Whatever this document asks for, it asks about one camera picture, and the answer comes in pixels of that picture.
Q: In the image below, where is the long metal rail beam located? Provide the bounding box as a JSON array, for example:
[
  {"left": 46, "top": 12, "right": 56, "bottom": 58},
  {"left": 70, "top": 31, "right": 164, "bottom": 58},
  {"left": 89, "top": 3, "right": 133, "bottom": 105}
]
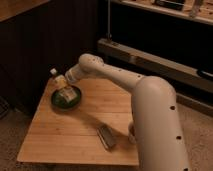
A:
[{"left": 97, "top": 38, "right": 213, "bottom": 93}]

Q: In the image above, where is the wooden table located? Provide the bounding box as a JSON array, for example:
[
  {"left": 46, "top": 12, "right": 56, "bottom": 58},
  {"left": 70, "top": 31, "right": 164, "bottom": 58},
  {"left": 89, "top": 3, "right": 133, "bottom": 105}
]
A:
[{"left": 17, "top": 79, "right": 138, "bottom": 166}]

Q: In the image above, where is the vertical metal pole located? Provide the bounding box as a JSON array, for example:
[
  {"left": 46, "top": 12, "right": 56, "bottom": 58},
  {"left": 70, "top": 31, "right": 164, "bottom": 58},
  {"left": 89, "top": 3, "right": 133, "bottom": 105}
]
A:
[{"left": 107, "top": 0, "right": 111, "bottom": 41}]

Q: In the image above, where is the wooden workbench shelf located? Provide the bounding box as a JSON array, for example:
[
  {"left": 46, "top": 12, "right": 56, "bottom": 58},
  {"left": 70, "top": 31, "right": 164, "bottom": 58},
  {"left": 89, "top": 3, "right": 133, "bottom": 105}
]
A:
[{"left": 112, "top": 0, "right": 213, "bottom": 26}]

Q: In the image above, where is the small yellow bottle white cap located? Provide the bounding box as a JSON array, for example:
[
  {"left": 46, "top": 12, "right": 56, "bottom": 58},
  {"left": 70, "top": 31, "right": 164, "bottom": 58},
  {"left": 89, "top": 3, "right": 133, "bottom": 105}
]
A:
[{"left": 49, "top": 68, "right": 76, "bottom": 102}]

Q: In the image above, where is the dark green ceramic bowl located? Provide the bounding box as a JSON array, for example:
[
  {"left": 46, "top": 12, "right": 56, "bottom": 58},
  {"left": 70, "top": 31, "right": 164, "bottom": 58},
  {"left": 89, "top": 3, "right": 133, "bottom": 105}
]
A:
[{"left": 51, "top": 86, "right": 82, "bottom": 109}]

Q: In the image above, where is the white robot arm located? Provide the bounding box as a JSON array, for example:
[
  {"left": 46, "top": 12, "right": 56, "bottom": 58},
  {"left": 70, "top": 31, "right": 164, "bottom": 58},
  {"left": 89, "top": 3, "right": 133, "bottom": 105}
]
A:
[{"left": 65, "top": 53, "right": 191, "bottom": 171}]

